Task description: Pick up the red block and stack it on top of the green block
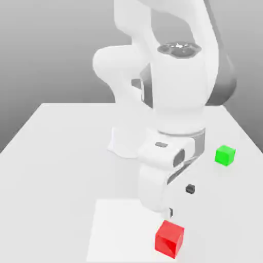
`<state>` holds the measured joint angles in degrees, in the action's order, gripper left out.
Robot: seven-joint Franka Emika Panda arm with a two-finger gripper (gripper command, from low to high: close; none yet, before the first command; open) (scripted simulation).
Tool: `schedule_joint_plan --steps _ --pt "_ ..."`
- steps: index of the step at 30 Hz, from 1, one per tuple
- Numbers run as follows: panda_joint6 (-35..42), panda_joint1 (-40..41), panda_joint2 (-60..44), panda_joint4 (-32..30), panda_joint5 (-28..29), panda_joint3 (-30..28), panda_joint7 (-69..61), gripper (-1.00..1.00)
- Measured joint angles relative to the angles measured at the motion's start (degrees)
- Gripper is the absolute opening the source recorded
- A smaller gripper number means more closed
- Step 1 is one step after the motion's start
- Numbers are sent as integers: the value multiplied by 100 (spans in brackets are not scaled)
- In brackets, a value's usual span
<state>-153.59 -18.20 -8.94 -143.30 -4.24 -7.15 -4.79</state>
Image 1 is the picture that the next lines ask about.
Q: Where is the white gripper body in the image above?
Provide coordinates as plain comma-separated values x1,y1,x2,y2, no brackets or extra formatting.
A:
138,156,200,215

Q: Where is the small red cube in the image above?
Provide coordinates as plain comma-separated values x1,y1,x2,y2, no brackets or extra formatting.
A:
155,219,185,260

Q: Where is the small green cube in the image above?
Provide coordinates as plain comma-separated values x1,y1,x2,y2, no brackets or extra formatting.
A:
214,144,237,167

